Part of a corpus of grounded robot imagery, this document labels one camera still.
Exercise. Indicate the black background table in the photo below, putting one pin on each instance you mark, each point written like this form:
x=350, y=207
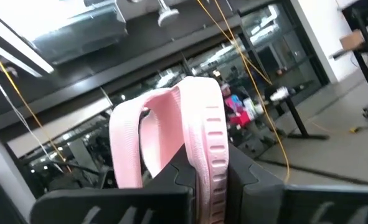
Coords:
x=362, y=71

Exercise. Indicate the small cardboard box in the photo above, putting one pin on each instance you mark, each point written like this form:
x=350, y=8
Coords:
x=351, y=40

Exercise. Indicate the pink foam slide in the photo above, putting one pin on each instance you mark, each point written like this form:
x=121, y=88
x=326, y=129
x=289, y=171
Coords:
x=208, y=124

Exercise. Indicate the white round ceiling fixture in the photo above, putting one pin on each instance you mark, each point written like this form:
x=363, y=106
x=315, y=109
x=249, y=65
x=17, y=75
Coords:
x=168, y=14

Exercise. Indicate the white items pile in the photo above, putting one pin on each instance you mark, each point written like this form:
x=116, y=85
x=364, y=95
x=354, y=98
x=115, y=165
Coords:
x=279, y=93

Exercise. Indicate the white ceiling light strip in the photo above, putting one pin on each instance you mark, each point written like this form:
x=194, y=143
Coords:
x=21, y=53

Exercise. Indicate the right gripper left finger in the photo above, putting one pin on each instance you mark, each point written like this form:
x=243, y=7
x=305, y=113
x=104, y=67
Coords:
x=109, y=208

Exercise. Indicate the person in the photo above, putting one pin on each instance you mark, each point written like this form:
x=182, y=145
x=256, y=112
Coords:
x=236, y=105

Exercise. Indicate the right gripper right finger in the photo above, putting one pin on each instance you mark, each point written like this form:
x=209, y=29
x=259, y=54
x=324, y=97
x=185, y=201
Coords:
x=295, y=205

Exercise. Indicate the black flat panel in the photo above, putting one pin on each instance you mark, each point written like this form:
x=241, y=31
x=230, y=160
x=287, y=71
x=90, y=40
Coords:
x=0, y=202

